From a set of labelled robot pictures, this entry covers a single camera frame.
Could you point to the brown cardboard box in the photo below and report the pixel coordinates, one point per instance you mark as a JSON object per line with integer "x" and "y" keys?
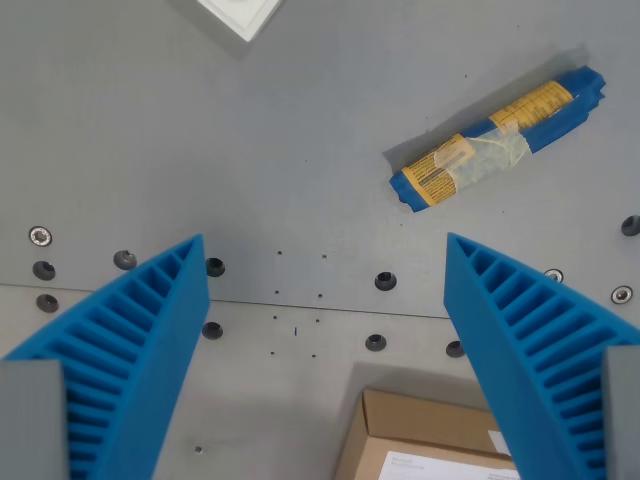
{"x": 400, "y": 425}

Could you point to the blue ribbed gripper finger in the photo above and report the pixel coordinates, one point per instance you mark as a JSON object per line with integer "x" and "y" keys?
{"x": 490, "y": 320}
{"x": 165, "y": 320}

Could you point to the white label with print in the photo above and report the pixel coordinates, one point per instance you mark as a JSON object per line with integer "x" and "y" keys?
{"x": 430, "y": 467}

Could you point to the blue roll with yellow label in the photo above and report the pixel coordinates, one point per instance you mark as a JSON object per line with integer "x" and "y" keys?
{"x": 550, "y": 125}

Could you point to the translucent masking tape strip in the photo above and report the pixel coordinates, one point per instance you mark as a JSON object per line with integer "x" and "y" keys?
{"x": 492, "y": 152}

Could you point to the white socket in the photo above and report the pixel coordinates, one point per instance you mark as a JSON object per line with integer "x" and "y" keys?
{"x": 240, "y": 15}

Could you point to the silver hex screw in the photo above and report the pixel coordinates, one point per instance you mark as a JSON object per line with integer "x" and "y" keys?
{"x": 40, "y": 236}
{"x": 621, "y": 294}
{"x": 554, "y": 274}

